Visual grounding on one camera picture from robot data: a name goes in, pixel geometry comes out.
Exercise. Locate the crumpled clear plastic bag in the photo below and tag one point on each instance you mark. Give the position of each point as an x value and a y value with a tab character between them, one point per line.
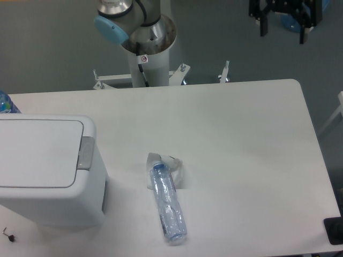
175	166

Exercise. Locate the white frame at right edge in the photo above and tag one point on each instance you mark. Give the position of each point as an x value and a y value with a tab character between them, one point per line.
334	119

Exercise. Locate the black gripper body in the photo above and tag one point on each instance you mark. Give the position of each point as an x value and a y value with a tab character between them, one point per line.
289	7

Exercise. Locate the white trash can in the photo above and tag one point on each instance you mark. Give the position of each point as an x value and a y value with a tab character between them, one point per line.
39	176

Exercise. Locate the blue round base on floor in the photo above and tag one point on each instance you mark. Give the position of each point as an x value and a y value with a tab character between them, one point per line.
292	25

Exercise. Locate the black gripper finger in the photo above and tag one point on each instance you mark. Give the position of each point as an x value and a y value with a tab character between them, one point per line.
303	18
261	18

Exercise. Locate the white robot pedestal with feet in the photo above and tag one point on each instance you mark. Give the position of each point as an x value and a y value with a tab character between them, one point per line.
145	71

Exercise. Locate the crushed clear plastic bottle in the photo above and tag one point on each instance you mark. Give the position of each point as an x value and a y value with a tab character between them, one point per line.
169	209

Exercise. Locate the black clamp at table edge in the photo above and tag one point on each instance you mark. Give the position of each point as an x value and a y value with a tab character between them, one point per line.
333	227

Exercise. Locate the blue water bottle at edge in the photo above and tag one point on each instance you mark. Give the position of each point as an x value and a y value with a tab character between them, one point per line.
7	106

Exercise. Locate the grey trash can push button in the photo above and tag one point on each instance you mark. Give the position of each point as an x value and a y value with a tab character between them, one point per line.
86	152

